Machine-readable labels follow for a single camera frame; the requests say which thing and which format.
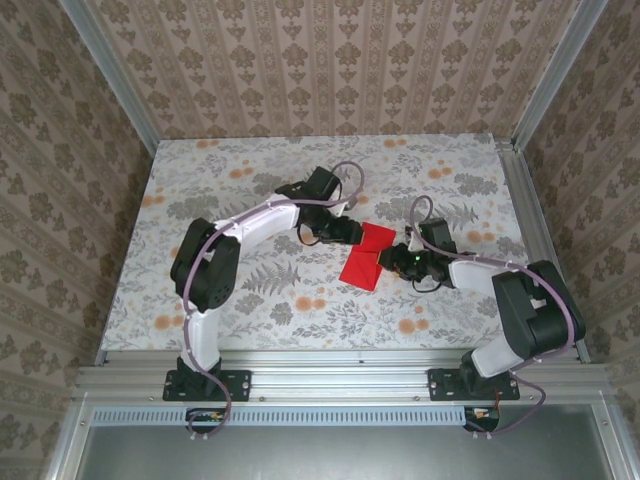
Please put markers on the red cloth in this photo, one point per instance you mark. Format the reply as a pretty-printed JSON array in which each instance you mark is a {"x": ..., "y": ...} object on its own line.
[{"x": 360, "y": 272}]

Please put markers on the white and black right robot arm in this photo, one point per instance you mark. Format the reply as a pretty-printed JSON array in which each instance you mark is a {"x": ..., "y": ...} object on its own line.
[{"x": 530, "y": 310}]

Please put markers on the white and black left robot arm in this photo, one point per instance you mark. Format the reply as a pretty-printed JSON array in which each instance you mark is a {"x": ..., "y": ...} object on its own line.
[{"x": 260, "y": 220}]

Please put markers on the grey metal sheet panel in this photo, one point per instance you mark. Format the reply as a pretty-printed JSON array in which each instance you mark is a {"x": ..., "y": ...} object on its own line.
[{"x": 340, "y": 455}]

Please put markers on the floral patterned table cover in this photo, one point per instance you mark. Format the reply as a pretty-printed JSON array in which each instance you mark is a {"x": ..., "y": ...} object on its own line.
[{"x": 210, "y": 165}]

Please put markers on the aluminium side rail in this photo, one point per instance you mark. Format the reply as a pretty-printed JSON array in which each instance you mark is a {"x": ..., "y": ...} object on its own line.
[{"x": 527, "y": 210}]

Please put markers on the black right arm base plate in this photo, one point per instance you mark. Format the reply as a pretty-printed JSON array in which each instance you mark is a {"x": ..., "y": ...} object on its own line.
[{"x": 440, "y": 385}]

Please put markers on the aluminium mounting rail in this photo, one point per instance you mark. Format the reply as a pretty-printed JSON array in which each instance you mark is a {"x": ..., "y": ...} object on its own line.
[{"x": 340, "y": 380}]

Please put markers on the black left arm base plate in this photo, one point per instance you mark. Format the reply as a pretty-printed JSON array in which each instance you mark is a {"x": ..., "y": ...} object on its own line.
[{"x": 240, "y": 385}]

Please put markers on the aluminium corner post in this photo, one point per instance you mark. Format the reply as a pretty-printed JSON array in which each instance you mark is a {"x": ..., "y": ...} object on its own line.
[
  {"x": 559, "y": 65},
  {"x": 107, "y": 65}
]

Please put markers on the aluminium frame bar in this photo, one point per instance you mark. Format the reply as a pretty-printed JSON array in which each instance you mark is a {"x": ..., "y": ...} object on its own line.
[
  {"x": 615, "y": 445},
  {"x": 67, "y": 440}
]

